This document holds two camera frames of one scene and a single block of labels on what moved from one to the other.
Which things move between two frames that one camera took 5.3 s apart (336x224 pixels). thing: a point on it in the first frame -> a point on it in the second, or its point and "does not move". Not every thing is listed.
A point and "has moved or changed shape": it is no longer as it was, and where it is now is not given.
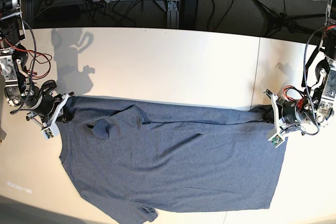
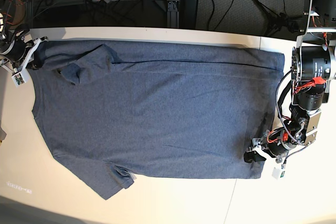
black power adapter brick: x=189 y=11 does not move
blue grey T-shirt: x=141 y=157 has moved or changed shape
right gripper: x=291 y=115 -> x=280 y=141
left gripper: x=45 y=106 -> x=13 y=50
